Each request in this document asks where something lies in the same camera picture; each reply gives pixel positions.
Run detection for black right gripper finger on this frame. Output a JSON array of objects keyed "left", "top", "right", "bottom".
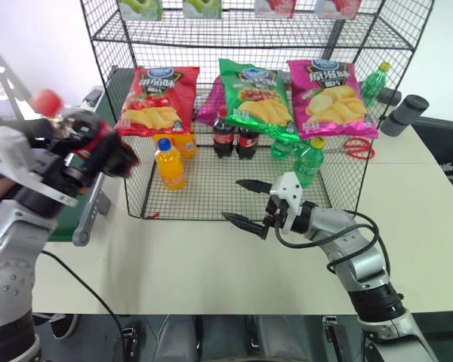
[
  {"left": 220, "top": 210, "right": 269, "bottom": 239},
  {"left": 235, "top": 178, "right": 275, "bottom": 195}
]

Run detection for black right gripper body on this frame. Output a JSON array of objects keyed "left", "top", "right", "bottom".
[{"left": 264, "top": 195, "right": 288, "bottom": 241}]

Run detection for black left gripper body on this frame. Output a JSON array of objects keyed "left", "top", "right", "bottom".
[{"left": 32, "top": 115, "right": 101, "bottom": 198}]

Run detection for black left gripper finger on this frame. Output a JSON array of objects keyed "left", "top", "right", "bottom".
[
  {"left": 94, "top": 160, "right": 134, "bottom": 179},
  {"left": 66, "top": 111, "right": 112, "bottom": 133}
]

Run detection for cola bottle with red cap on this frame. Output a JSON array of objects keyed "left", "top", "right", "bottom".
[
  {"left": 236, "top": 126, "right": 260, "bottom": 161},
  {"left": 31, "top": 88, "right": 141, "bottom": 178},
  {"left": 211, "top": 106, "right": 236, "bottom": 160}
]

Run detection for green conveyor belt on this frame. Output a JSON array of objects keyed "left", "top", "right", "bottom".
[{"left": 41, "top": 65, "right": 137, "bottom": 248}]

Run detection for green soda bottle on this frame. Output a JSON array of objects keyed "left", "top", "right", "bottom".
[
  {"left": 270, "top": 137, "right": 300, "bottom": 161},
  {"left": 293, "top": 137, "right": 327, "bottom": 189},
  {"left": 359, "top": 61, "right": 392, "bottom": 109}
]

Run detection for orange soda bottle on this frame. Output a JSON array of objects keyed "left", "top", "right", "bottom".
[
  {"left": 154, "top": 137, "right": 186, "bottom": 192},
  {"left": 153, "top": 132, "right": 199, "bottom": 159}
]

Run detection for red chips bag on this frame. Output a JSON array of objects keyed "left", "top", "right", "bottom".
[{"left": 113, "top": 66, "right": 201, "bottom": 137}]

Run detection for green chips bag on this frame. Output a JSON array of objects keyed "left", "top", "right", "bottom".
[{"left": 217, "top": 57, "right": 301, "bottom": 143}]

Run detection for magenta chips bag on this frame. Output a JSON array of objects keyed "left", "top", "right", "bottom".
[
  {"left": 196, "top": 74, "right": 227, "bottom": 127},
  {"left": 286, "top": 58, "right": 380, "bottom": 141}
]

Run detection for red scissors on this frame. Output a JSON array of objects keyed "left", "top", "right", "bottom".
[{"left": 323, "top": 136, "right": 376, "bottom": 161}]

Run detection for green drink carton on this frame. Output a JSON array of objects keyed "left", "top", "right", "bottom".
[
  {"left": 182, "top": 0, "right": 223, "bottom": 20},
  {"left": 116, "top": 0, "right": 164, "bottom": 21}
]

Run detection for black and white shoe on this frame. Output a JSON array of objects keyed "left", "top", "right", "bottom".
[{"left": 32, "top": 312, "right": 79, "bottom": 339}]

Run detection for black block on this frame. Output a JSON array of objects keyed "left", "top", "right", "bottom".
[{"left": 376, "top": 88, "right": 402, "bottom": 106}]

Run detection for grey cylindrical roller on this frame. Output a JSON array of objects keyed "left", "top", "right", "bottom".
[{"left": 379, "top": 94, "right": 431, "bottom": 138}]

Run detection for red drink carton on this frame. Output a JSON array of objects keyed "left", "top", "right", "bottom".
[
  {"left": 316, "top": 0, "right": 364, "bottom": 20},
  {"left": 253, "top": 0, "right": 298, "bottom": 18}
]

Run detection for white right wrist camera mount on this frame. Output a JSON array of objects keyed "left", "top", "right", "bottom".
[{"left": 268, "top": 171, "right": 304, "bottom": 231}]

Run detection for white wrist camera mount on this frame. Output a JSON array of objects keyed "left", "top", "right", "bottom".
[
  {"left": 0, "top": 125, "right": 79, "bottom": 208},
  {"left": 268, "top": 171, "right": 304, "bottom": 231}
]

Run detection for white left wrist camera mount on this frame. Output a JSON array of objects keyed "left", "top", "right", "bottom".
[{"left": 0, "top": 125, "right": 79, "bottom": 208}]

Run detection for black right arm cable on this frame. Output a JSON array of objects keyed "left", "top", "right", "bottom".
[{"left": 274, "top": 210, "right": 392, "bottom": 290}]

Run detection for black floor cable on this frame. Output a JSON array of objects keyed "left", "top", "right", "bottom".
[{"left": 40, "top": 249, "right": 128, "bottom": 362}]

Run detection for black wire mesh rack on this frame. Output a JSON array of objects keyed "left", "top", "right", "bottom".
[{"left": 79, "top": 0, "right": 436, "bottom": 221}]

